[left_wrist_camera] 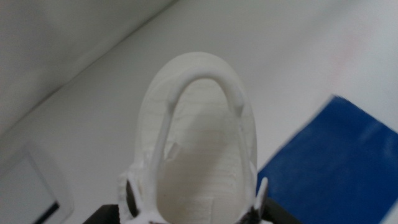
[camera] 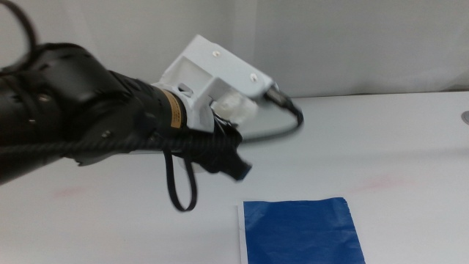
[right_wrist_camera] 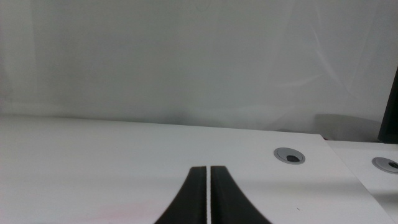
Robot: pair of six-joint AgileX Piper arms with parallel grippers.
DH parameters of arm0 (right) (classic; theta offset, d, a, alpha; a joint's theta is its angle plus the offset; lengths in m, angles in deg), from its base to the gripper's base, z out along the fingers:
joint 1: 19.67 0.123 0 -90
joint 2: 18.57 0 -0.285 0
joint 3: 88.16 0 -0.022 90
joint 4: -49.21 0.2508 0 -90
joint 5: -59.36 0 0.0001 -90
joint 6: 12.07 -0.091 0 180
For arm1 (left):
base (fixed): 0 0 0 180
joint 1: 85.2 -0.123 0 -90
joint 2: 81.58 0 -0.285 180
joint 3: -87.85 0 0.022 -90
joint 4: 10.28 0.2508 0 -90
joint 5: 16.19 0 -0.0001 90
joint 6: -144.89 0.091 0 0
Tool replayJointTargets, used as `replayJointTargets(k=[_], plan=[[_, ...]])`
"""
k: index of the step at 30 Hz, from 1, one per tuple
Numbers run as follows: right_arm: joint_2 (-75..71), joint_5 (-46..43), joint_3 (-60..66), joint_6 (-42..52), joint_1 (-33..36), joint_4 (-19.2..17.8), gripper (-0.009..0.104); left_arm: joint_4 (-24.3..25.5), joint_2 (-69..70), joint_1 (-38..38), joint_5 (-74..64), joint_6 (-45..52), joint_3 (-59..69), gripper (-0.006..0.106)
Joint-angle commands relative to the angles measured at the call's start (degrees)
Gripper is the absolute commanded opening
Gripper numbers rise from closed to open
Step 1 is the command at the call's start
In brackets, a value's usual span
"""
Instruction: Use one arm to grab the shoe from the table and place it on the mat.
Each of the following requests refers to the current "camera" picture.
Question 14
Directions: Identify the black camera cable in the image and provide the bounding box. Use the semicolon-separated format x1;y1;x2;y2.
241;87;305;143

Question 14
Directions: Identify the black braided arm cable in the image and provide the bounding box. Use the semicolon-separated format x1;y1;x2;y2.
0;128;237;157

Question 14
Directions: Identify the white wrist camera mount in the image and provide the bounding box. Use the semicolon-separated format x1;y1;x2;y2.
151;34;276;133

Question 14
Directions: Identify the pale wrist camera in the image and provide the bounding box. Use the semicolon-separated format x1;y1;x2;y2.
210;92;259;126

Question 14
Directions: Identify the thin black cable loop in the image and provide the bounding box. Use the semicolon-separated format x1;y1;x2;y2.
162;147;199;213

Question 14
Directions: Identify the blue mat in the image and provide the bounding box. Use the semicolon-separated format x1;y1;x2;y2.
237;197;367;264

